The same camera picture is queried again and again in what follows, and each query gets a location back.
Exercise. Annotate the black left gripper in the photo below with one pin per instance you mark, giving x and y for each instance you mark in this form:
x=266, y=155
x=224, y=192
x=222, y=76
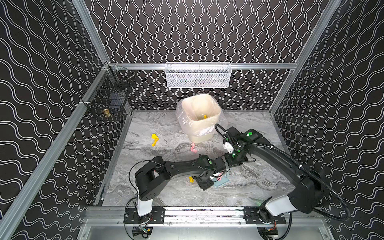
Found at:
x=205, y=183

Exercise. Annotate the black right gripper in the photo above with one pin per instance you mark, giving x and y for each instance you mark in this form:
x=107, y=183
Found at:
x=233, y=160

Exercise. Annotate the pale green dustpan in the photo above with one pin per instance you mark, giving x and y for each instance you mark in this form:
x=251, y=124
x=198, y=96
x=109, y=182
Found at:
x=221, y=180

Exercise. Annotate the pink paper scrap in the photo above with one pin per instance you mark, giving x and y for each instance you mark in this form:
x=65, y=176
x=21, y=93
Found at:
x=193, y=148

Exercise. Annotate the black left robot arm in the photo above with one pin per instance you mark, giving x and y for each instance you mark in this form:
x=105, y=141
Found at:
x=152, y=178

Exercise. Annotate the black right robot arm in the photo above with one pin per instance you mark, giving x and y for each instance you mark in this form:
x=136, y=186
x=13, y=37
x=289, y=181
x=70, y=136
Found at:
x=307, y=191

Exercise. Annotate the clear plastic bin liner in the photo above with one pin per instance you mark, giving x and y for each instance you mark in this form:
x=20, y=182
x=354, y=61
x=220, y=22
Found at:
x=186, y=123

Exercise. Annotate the cream plastic waste bin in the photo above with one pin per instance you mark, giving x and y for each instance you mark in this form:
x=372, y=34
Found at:
x=200, y=115

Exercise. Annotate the brass object in basket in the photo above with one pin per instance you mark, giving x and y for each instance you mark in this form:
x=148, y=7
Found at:
x=107, y=113

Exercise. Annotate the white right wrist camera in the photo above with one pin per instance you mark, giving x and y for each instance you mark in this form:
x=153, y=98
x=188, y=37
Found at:
x=228, y=147

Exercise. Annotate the white wire wall basket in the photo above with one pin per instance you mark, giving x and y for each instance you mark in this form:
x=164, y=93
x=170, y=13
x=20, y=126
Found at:
x=213, y=75

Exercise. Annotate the black wire side basket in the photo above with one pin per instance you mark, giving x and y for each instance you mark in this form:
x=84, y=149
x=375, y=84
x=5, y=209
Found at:
x=112, y=93

